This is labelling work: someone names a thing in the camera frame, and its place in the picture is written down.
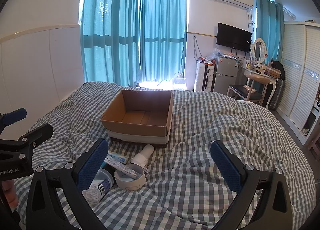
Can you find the black wall television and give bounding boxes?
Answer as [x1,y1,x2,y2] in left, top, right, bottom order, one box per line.
[216,22,252,53]

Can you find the pale wooden stool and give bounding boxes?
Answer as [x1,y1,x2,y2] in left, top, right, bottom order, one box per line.
[307,135,320,156]

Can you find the person's left hand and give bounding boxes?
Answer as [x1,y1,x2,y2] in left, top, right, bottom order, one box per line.
[1,179,19,208]

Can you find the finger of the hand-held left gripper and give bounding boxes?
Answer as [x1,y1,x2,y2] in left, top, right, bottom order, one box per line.
[0,107,27,133]
[0,123,54,161]

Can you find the white cream tube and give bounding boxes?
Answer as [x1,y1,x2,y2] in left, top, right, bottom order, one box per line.
[105,152,148,180]

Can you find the hanging wall cables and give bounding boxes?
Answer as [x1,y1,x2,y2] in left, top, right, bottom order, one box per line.
[193,34,203,63]

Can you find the white dressing table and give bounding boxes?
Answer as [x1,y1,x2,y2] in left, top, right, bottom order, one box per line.
[241,66,279,109]

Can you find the white oval mirror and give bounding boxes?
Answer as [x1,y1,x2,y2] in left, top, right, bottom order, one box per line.
[251,37,267,65]

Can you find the wooden chair dark cushion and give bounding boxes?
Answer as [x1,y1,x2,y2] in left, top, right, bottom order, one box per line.
[226,77,270,107]

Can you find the mop pole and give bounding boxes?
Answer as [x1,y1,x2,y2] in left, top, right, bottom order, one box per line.
[178,45,187,78]

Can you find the beige tape roll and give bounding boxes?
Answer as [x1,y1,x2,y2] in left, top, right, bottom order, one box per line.
[114,164,146,191]

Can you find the silver small fridge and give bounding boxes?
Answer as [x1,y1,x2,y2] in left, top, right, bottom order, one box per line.
[212,56,240,93]

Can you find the clear plastic bag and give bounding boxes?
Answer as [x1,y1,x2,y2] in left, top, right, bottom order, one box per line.
[205,46,223,61]

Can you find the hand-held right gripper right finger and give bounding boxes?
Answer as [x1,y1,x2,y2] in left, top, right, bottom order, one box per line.
[210,140,294,230]

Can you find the black bag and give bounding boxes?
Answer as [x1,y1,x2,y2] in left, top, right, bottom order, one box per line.
[271,61,285,80]

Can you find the white louvred wardrobe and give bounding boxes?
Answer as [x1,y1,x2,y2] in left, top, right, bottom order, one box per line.
[275,21,320,145]

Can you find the white cylindrical bottle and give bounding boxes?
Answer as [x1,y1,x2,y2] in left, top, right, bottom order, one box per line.
[130,144,155,173]

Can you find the brown cardboard box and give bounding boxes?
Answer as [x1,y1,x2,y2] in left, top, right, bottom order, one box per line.
[100,89,174,148]

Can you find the wide teal curtain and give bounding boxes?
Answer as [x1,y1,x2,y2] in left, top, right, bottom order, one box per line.
[80,0,142,87]

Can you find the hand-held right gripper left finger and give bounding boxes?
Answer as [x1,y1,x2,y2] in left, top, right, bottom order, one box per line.
[25,138,109,230]

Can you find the clear water jug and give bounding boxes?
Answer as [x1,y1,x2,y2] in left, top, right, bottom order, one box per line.
[172,76,187,91]

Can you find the narrow teal curtain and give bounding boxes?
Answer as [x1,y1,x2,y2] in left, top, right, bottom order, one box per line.
[254,0,285,65]

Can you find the grey checked blanket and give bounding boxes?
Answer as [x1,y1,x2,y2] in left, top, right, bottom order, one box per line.
[14,81,317,230]

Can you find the white suitcase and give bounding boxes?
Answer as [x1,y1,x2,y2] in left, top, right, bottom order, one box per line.
[194,62,216,92]

